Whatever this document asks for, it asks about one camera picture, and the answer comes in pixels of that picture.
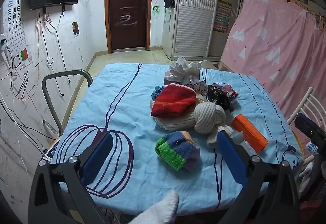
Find cream corduroy cushion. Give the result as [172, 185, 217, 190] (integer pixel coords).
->
[150, 98, 202, 133]

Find red knit hat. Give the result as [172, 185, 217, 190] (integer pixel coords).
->
[151, 83, 197, 119]

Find pink tissue box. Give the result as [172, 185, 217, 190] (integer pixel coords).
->
[164, 71, 179, 85]

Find light blue printed tablecloth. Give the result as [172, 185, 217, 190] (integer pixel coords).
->
[50, 62, 305, 217]

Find dark brown door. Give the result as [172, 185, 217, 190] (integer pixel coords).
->
[105, 0, 155, 54]

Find grey metal chair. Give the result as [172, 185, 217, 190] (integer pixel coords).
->
[41, 69, 93, 138]

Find patterned red and white cloth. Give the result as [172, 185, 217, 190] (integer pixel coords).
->
[211, 83, 240, 101]

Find polka-dot cloth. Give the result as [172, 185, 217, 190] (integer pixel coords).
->
[182, 77, 208, 94]

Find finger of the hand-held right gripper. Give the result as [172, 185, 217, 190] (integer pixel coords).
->
[294, 112, 326, 142]

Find black plastic bag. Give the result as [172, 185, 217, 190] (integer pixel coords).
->
[207, 84, 235, 112]

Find pink printed bed curtain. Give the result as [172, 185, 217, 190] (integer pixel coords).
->
[220, 0, 326, 128]

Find white tissue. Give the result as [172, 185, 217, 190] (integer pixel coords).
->
[165, 57, 207, 84]

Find colourful wall poster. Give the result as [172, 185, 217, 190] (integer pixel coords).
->
[213, 0, 232, 33]

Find white slatted wardrobe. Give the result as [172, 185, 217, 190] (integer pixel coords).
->
[171, 0, 246, 59]

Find eye chart poster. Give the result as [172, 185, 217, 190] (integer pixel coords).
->
[2, 0, 32, 66]

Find blue knit cloth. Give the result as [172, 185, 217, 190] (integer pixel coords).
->
[151, 86, 166, 99]

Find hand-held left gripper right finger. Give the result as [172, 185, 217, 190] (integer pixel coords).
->
[216, 130, 300, 224]

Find orange cardboard box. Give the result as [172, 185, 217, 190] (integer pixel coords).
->
[231, 114, 269, 153]

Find multicolour knit hat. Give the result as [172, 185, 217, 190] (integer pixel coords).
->
[155, 131, 201, 171]

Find white metal chair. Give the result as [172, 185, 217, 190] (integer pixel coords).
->
[286, 86, 314, 128]

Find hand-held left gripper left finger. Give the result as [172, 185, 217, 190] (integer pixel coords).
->
[28, 127, 114, 224]

